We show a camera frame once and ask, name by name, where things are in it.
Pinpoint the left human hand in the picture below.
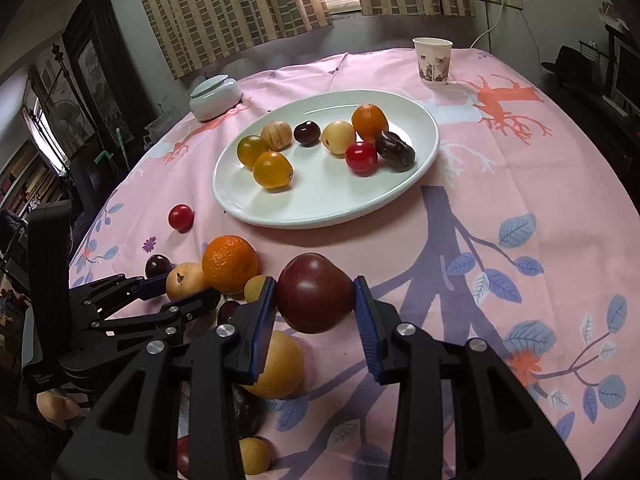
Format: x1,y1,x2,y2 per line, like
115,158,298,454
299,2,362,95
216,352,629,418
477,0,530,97
36,391,80,430

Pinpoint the green-yellow tomato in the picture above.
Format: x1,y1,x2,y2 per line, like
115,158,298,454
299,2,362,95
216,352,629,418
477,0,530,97
236,136,270,168

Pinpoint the small orange tangerine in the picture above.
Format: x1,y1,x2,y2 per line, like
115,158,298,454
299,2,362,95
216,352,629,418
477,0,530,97
350,103,390,144

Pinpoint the black hat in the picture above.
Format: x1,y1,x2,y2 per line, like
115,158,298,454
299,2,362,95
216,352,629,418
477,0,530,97
540,46,592,88

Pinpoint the red plum near edge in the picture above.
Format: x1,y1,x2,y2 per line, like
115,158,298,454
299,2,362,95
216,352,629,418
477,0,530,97
177,436,191,479

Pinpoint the orange yellow tomato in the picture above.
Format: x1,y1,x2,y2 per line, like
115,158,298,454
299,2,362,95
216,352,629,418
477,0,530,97
253,152,294,190

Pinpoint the yellow potato-like fruit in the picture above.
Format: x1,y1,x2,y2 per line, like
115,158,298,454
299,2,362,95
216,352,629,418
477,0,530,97
242,330,305,400

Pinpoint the small yellow loquat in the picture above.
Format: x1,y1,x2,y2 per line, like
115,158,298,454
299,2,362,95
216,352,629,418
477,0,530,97
239,437,272,476

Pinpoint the computer monitor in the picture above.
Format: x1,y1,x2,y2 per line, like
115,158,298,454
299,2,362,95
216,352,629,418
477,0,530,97
605,34,639,116

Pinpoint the dark purple plum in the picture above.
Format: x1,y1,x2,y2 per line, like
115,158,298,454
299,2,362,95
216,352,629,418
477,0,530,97
144,254,175,278

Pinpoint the white oval plate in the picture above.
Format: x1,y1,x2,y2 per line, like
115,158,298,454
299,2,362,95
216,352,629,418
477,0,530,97
213,90,440,230

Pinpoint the small yellow-green fruit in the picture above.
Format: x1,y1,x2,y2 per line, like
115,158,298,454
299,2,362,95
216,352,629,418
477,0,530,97
243,274,266,304

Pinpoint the dark wrinkled date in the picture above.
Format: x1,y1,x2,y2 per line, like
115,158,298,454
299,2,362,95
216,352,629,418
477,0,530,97
375,131,416,171

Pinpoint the white power cable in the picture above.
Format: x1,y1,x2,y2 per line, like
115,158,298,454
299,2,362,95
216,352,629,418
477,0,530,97
470,0,507,51

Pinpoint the left checkered curtain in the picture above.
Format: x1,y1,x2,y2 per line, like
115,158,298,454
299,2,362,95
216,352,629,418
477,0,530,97
141,0,332,79

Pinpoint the dark purple cherry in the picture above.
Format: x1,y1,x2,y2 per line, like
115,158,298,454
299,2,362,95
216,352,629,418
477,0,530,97
216,300,240,325

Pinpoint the dark cherry with stem scar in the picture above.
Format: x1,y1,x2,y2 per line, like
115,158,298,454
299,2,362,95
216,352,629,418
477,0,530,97
293,120,321,148

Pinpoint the patterned paper cup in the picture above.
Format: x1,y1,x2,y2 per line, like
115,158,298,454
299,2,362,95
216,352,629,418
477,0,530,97
412,37,454,86

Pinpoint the standing fan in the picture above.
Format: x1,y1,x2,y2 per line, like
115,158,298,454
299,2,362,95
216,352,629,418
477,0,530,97
50,100,93,158

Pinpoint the dark framed picture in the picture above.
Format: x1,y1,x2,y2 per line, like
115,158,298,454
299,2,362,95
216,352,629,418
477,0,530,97
62,0,155,151

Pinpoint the dark red plum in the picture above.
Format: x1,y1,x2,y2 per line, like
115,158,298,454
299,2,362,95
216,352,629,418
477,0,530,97
277,252,355,334

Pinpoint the white lidded ceramic jar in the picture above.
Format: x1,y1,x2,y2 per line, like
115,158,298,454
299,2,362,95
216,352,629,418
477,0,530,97
189,74,242,122

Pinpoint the small yellow apple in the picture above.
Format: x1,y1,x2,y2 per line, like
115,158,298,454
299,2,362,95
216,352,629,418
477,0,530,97
320,120,356,156

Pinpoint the large orange tangerine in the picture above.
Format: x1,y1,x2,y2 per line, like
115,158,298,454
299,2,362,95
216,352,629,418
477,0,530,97
202,235,259,295

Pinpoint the striped tan round fruit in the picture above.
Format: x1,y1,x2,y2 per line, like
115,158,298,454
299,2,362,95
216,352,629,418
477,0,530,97
260,120,293,152

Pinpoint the pale yellow speckled apple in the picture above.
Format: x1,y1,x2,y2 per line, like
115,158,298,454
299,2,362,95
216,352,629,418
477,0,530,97
165,262,207,301

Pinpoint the pink floral tablecloth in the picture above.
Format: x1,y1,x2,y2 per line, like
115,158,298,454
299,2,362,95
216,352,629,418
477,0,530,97
70,49,639,474

